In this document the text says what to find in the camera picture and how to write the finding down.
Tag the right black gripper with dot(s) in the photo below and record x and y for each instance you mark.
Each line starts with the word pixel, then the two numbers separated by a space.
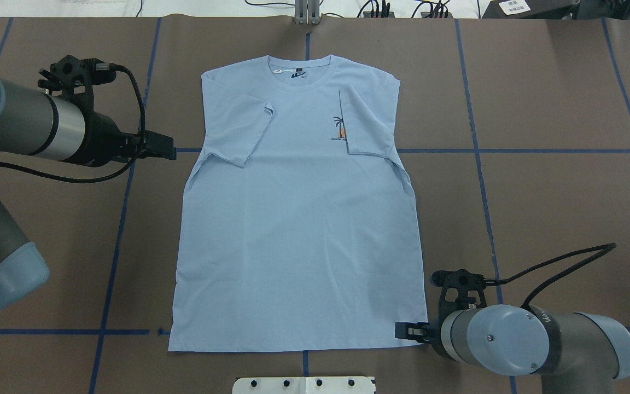
pixel 414 331

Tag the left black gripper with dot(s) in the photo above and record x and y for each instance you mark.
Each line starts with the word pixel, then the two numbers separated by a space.
pixel 103 137

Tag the light blue t-shirt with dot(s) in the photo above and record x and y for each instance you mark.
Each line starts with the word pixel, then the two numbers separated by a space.
pixel 299 223

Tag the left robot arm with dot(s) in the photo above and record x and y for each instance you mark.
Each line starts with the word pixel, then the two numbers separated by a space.
pixel 57 121

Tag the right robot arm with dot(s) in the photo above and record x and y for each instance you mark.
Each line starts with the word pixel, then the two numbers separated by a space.
pixel 571 353

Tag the black box with label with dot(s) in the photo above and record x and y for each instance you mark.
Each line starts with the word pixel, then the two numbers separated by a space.
pixel 528 10

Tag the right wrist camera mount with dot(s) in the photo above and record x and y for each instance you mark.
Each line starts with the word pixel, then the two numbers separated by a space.
pixel 460 291

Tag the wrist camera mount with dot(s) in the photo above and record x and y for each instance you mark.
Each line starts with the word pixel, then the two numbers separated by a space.
pixel 75 79
pixel 460 291

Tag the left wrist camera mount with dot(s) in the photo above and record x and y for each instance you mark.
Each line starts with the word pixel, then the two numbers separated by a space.
pixel 75 79

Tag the aluminium frame post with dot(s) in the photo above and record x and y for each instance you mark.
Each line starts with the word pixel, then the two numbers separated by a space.
pixel 307 12

